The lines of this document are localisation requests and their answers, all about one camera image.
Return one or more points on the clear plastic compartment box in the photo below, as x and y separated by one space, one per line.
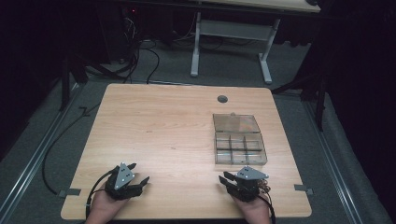
239 140

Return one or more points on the person's right hand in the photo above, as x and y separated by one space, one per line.
253 211

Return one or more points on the black metal stand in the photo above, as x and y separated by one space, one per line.
66 81
317 93

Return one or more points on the person's left hand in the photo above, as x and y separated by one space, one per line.
104 207

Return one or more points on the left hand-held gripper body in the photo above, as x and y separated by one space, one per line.
120 182

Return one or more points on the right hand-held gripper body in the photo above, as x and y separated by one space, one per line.
247 183

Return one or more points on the white-framed desk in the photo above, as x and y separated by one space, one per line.
233 29

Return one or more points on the metal floor rail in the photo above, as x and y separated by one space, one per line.
34 161
334 161

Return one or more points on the dark computer tower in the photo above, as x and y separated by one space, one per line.
116 31

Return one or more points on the grey tape strip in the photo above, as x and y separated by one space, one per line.
70 192
302 188

